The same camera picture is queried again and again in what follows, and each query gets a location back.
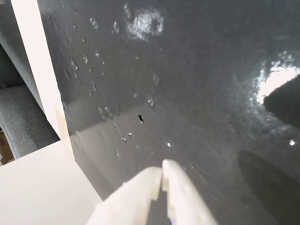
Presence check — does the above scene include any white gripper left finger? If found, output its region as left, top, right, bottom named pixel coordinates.
left=86, top=165, right=163, bottom=225

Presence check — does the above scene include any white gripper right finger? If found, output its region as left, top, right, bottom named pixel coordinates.
left=162, top=159, right=219, bottom=225

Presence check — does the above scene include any black glossy table mat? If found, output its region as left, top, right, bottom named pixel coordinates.
left=37, top=0, right=300, bottom=225

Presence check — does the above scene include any brown cardboard box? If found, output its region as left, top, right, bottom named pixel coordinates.
left=0, top=130, right=15, bottom=166

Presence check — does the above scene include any grey fabric sofa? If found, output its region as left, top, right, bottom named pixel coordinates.
left=0, top=4, right=61, bottom=160

